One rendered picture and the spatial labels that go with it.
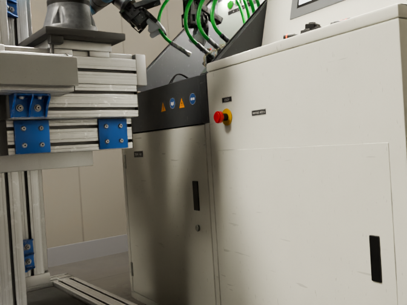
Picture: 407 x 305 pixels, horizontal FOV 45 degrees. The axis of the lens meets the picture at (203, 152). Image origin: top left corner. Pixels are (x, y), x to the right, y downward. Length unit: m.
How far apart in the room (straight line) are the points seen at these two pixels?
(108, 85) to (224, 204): 0.51
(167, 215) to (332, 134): 0.87
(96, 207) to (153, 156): 1.61
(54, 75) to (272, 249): 0.72
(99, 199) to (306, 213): 2.38
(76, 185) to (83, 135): 2.03
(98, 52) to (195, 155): 0.49
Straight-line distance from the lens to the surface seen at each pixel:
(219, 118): 1.45
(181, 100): 1.71
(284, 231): 1.33
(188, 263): 1.77
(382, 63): 1.10
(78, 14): 1.39
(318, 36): 1.22
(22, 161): 1.42
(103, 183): 3.49
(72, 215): 3.41
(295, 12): 1.65
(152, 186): 1.94
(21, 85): 1.20
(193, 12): 2.00
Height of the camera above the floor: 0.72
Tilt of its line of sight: 1 degrees down
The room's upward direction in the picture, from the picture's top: 4 degrees counter-clockwise
